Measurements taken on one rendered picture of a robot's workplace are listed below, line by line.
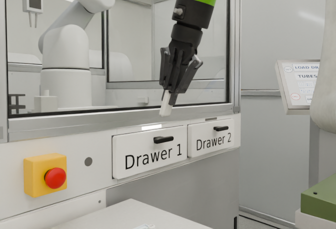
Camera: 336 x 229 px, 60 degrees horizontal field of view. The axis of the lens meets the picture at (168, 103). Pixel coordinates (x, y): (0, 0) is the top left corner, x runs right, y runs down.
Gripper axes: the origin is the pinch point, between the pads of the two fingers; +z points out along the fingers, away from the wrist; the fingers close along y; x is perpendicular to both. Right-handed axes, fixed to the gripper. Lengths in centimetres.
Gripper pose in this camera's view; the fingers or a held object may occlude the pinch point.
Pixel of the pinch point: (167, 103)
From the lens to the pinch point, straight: 76.5
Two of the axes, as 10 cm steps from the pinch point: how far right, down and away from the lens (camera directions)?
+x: 6.6, -0.3, 7.5
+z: -2.6, 9.3, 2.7
